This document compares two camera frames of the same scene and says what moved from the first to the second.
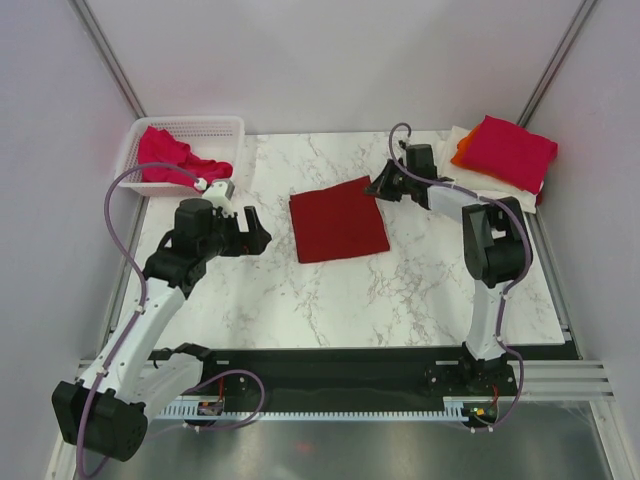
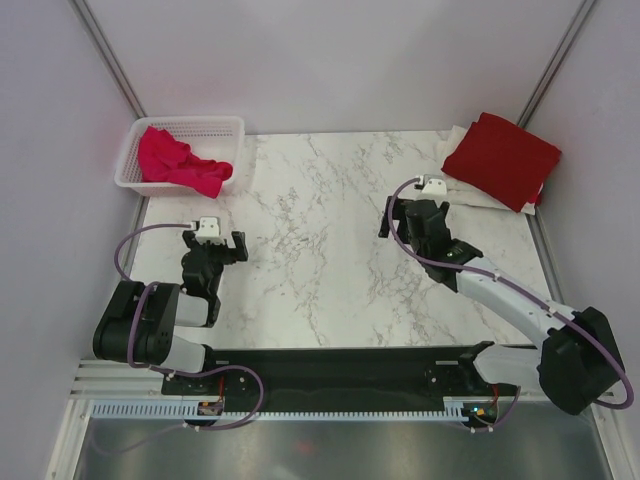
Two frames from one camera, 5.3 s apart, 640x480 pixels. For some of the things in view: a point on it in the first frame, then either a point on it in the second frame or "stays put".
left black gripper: [252, 242] -> [237, 253]
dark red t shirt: [337, 221] -> [504, 159]
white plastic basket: [215, 139] stays put
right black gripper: [381, 187] -> [399, 213]
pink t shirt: [156, 146] stays put
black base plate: [352, 376] stays put
